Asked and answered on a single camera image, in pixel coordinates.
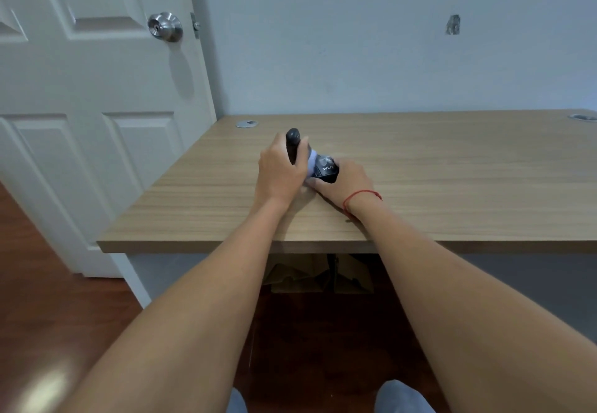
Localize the person's right hand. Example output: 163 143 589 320
304 159 381 216

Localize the person's left hand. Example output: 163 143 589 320
257 133 312 207

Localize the black and white handheld device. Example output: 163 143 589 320
285 128 340 185

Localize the person's left forearm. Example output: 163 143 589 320
58 196 292 413

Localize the person's right forearm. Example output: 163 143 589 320
347 193 597 413

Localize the brown cardboard box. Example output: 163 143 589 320
262 253 377 295

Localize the silver door knob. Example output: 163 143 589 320
147 12 183 43

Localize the white desk leg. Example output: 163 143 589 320
110 253 155 309

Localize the white panel door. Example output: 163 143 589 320
0 0 218 278

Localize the person's right leg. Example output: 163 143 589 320
376 379 437 413

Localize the person's leg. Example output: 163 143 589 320
376 379 437 413
229 387 248 413

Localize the person's left leg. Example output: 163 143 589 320
229 387 248 413

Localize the red string bracelet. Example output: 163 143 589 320
343 189 383 220

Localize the black post under desk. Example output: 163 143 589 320
326 253 344 293

